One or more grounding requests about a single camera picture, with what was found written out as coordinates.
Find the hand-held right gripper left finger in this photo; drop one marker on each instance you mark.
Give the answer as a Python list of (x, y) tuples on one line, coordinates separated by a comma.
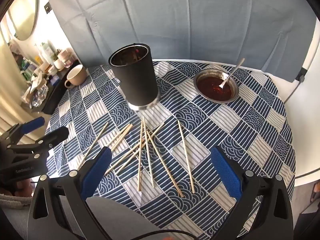
[(96, 170)]

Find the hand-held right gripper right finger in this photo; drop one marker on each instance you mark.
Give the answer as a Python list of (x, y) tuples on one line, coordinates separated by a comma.
[(226, 172)]

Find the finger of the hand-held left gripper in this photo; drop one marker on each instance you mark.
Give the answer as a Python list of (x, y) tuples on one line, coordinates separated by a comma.
[(56, 133), (32, 125)]

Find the group of wooden chopsticks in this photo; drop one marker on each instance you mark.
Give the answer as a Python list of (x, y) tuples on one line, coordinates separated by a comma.
[(185, 155)]

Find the black utensil holder cup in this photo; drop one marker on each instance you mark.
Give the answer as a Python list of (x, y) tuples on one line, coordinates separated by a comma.
[(135, 80)]

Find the person's left hand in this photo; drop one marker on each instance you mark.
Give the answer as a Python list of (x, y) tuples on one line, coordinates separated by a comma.
[(23, 185)]

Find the blue white patterned tablecloth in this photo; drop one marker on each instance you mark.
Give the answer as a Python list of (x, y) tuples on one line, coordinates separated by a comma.
[(225, 130)]

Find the small blue box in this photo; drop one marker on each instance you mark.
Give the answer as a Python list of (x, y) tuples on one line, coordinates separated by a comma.
[(54, 80)]

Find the beige ceramic mug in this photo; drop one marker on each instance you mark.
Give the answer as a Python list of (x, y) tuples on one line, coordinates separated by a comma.
[(76, 77)]

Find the small potted plant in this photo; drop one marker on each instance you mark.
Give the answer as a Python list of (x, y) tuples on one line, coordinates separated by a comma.
[(58, 61)]

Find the white lotion bottle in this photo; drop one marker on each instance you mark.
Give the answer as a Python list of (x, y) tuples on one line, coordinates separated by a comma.
[(47, 52)]

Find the pink glass jar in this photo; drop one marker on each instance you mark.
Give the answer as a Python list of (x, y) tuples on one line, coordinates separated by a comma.
[(67, 58)]

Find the red chili sauce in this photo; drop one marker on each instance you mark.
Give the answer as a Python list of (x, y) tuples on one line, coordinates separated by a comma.
[(212, 90)]

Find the metal sauce bowl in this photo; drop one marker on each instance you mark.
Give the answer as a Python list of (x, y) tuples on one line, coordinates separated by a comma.
[(208, 74)]

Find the metal spoon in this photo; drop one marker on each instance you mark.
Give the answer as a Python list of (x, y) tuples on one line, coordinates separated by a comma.
[(233, 71)]

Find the white panel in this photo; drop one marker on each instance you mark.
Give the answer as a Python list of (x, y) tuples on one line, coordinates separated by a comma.
[(310, 105)]

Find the blue-grey padded panel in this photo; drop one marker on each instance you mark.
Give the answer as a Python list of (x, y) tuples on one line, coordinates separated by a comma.
[(175, 17)]

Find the oval wall mirror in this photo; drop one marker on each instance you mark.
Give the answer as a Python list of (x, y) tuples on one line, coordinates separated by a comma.
[(22, 17)]

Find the wall socket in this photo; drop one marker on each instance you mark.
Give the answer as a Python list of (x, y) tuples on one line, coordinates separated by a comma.
[(47, 7)]

